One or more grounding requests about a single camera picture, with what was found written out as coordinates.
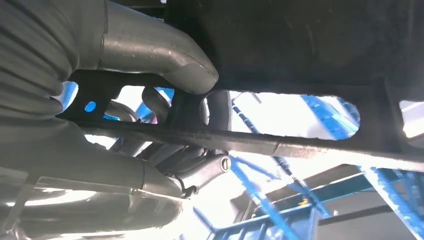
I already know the blue steel shelf rack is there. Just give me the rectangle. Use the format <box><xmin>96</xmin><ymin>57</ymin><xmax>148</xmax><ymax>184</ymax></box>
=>
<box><xmin>132</xmin><ymin>92</ymin><xmax>424</xmax><ymax>240</ymax></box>

